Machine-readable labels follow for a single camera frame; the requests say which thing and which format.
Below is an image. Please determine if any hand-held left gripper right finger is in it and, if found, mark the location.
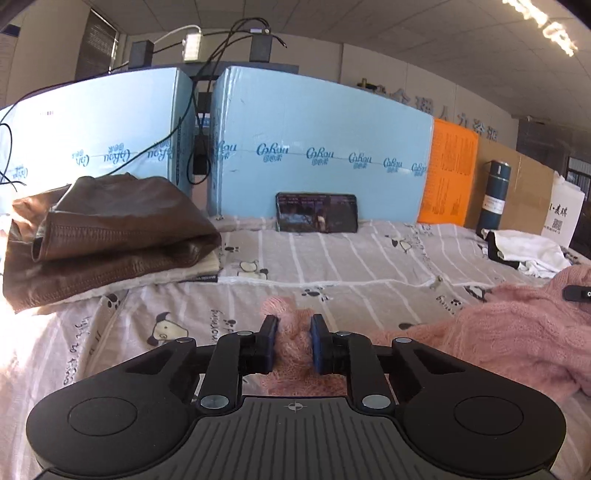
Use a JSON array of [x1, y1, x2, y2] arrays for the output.
[[309, 314, 468, 415]]

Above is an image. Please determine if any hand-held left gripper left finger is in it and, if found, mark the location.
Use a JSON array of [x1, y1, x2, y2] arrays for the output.
[[121, 315, 280, 415]]

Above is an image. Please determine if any pink knitted sweater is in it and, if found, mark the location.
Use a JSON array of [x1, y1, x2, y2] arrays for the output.
[[261, 265, 591, 403]]

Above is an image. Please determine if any white garment with black trim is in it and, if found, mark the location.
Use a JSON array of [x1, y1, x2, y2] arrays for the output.
[[480, 229, 574, 279]]

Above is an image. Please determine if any striped dog-print bed sheet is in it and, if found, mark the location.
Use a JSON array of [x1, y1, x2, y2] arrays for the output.
[[0, 213, 591, 462]]

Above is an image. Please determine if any white paper bag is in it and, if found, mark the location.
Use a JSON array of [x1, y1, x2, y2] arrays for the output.
[[540, 171, 587, 251]]

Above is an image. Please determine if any cardboard box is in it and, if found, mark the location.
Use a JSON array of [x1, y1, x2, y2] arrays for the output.
[[464, 137, 555, 237]]

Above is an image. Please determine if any dark teal thermos bottle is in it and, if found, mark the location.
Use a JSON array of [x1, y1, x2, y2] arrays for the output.
[[476, 160, 512, 239]]

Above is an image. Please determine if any black smartphone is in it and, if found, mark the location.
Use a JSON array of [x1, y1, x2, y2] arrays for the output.
[[276, 192, 359, 234]]

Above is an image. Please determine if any orange paper sheet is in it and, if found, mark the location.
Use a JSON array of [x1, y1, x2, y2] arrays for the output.
[[417, 117, 480, 227]]

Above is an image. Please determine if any brown leather jacket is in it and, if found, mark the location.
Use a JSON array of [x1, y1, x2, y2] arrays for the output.
[[2, 173, 223, 313]]

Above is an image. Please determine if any light blue foam board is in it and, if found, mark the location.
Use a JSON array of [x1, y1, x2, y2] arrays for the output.
[[206, 65, 435, 225], [0, 67, 197, 217]]

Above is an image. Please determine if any black box device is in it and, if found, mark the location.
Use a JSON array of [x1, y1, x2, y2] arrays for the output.
[[249, 34, 271, 64], [128, 40, 155, 70]]

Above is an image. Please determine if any white power adapter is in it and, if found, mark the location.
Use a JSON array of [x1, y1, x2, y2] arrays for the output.
[[183, 32, 203, 64]]

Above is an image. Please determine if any window blind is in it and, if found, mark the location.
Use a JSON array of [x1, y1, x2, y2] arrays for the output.
[[75, 8, 121, 80]]

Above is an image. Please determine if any black cable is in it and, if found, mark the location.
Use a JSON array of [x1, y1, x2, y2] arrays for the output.
[[0, 17, 289, 188]]

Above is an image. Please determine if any white cable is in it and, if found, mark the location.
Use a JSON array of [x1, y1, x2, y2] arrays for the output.
[[108, 25, 202, 75]]

